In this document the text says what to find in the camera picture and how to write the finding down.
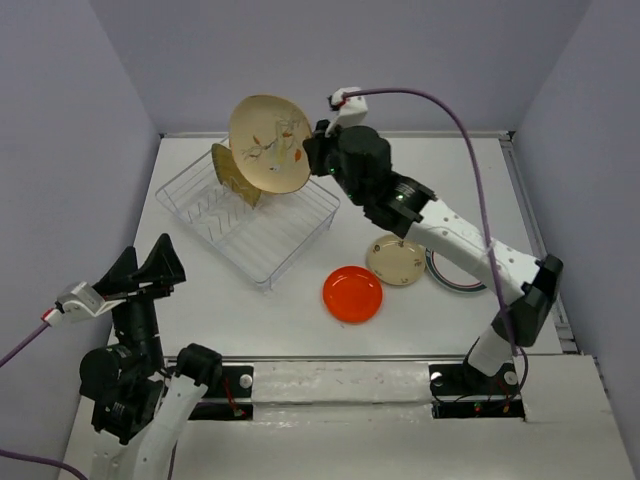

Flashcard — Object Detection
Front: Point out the beige floral plate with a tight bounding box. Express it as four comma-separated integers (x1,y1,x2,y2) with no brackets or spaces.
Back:
229,94,311,194

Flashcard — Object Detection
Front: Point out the woven bamboo tray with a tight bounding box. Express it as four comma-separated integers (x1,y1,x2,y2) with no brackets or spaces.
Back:
211,143,261,208

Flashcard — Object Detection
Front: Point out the white wire dish rack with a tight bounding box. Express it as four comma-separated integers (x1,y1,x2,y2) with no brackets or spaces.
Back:
155,143,340,290

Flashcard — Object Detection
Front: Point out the white green-rimmed plate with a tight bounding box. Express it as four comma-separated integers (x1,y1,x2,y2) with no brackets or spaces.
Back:
425,250,486,294

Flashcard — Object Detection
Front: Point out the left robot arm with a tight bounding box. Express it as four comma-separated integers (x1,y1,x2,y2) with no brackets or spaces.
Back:
79,233,223,479

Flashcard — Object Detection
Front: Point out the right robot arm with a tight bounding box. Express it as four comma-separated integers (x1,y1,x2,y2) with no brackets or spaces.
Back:
303,120,564,392

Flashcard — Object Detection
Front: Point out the small cream plate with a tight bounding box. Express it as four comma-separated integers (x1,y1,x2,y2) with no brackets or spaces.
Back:
366,234,426,286

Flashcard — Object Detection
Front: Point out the orange plate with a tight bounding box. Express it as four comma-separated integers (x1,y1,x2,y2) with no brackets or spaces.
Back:
322,265,383,324

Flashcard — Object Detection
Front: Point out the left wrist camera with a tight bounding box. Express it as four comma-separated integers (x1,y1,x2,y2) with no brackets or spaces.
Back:
57,281,118,322

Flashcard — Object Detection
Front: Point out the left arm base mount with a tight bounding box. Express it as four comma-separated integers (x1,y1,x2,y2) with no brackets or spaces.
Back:
189,363,254,421

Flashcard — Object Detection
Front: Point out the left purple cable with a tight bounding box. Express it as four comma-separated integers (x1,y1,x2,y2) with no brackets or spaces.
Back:
0,307,176,480

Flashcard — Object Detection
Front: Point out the purple cable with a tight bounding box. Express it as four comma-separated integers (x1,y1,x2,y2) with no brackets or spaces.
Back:
0,307,176,480
332,87,529,401

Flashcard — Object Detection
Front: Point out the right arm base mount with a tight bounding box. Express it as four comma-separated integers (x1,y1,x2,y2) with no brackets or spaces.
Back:
429,362,525,419

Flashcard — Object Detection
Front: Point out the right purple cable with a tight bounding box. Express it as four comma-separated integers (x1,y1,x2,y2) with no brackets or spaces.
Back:
332,87,529,401

